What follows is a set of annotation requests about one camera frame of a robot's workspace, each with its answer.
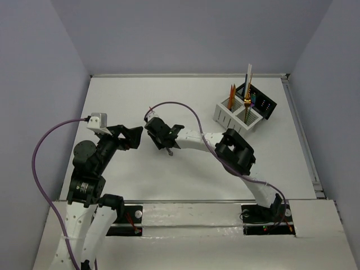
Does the gold metal knife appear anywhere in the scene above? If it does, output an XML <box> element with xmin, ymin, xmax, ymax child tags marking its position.
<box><xmin>231</xmin><ymin>84</ymin><xmax>236</xmax><ymax>111</ymax></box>

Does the gold metal fork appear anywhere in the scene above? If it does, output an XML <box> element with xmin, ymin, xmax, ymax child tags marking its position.
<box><xmin>244</xmin><ymin>88</ymin><xmax>251</xmax><ymax>124</ymax></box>

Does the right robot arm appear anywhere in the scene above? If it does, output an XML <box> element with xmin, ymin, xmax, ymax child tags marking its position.
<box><xmin>145</xmin><ymin>115</ymin><xmax>282</xmax><ymax>221</ymax></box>

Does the purple cable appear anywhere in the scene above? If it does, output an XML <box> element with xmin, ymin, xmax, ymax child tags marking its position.
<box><xmin>143</xmin><ymin>101</ymin><xmax>288</xmax><ymax>234</ymax></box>
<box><xmin>31</xmin><ymin>118</ymin><xmax>91</xmax><ymax>270</ymax></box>

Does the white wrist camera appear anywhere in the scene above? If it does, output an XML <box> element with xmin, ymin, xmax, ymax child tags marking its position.
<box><xmin>87</xmin><ymin>112</ymin><xmax>111</xmax><ymax>134</ymax></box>
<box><xmin>145</xmin><ymin>111</ymin><xmax>159</xmax><ymax>122</ymax></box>

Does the white utensil container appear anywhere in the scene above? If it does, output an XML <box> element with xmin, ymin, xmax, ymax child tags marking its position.
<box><xmin>213</xmin><ymin>97</ymin><xmax>263</xmax><ymax>137</ymax></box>

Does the gold metal spoon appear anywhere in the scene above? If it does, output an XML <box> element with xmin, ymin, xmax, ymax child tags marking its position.
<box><xmin>165</xmin><ymin>147</ymin><xmax>173</xmax><ymax>156</ymax></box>

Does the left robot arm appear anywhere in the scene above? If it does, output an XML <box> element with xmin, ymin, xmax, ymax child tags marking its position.
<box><xmin>49</xmin><ymin>125</ymin><xmax>143</xmax><ymax>269</ymax></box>

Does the black utensil container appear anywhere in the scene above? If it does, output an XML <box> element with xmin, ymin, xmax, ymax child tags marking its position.
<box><xmin>236</xmin><ymin>83</ymin><xmax>277</xmax><ymax>123</ymax></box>

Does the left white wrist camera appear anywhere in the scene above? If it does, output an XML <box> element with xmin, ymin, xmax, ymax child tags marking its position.
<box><xmin>87</xmin><ymin>112</ymin><xmax>111</xmax><ymax>134</ymax></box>

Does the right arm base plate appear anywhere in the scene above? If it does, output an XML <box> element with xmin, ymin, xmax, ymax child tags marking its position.
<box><xmin>239</xmin><ymin>204</ymin><xmax>296</xmax><ymax>236</ymax></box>

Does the gold chopstick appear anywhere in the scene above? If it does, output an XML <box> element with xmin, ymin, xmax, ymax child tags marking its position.
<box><xmin>245</xmin><ymin>73</ymin><xmax>253</xmax><ymax>100</ymax></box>

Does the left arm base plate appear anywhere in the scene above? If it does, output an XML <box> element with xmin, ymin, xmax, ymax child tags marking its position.
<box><xmin>106</xmin><ymin>204</ymin><xmax>143</xmax><ymax>237</ymax></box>

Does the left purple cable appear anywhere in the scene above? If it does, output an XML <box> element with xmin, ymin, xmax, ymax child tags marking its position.
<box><xmin>31</xmin><ymin>118</ymin><xmax>91</xmax><ymax>270</ymax></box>

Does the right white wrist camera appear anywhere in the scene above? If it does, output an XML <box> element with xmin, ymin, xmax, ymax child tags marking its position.
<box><xmin>145</xmin><ymin>111</ymin><xmax>159</xmax><ymax>122</ymax></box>

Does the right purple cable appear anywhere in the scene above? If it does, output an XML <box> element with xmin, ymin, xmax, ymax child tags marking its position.
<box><xmin>143</xmin><ymin>101</ymin><xmax>288</xmax><ymax>234</ymax></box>

